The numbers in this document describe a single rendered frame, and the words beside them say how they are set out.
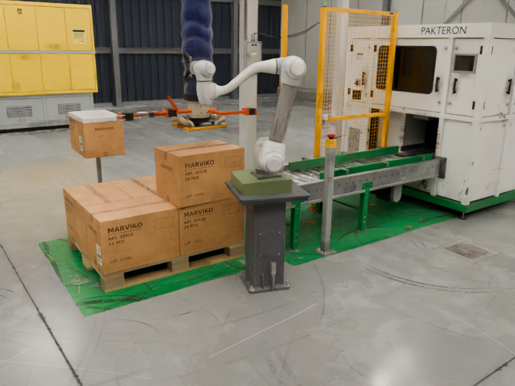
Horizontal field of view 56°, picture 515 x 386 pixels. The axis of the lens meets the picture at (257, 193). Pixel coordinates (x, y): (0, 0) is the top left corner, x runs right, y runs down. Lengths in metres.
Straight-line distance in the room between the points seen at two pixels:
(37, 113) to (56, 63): 1.08
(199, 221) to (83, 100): 7.65
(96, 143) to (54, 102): 5.94
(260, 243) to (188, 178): 0.73
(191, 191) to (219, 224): 0.40
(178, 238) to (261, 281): 0.73
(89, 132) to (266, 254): 2.41
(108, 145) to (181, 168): 1.69
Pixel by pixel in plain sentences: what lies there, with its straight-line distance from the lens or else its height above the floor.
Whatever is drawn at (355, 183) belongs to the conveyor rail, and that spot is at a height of 0.51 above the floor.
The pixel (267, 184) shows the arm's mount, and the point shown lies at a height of 0.82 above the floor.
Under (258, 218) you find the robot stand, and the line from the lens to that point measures 3.44.
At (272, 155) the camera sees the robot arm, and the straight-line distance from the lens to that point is 3.14.
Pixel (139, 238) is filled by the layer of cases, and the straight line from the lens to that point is 3.70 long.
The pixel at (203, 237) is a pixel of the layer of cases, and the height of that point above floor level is 0.25.
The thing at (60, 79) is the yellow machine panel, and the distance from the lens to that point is 11.01.
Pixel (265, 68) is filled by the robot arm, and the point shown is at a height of 1.58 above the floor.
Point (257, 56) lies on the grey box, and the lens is 5.23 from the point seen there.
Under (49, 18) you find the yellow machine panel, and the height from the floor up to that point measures 2.18.
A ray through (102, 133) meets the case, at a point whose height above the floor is 0.86.
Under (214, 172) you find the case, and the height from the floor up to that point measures 0.78.
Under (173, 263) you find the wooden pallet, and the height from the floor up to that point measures 0.09.
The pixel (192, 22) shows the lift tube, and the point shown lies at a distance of 3.77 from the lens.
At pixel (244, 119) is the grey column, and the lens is 5.31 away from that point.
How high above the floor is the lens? 1.73
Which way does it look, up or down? 17 degrees down
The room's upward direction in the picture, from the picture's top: 1 degrees clockwise
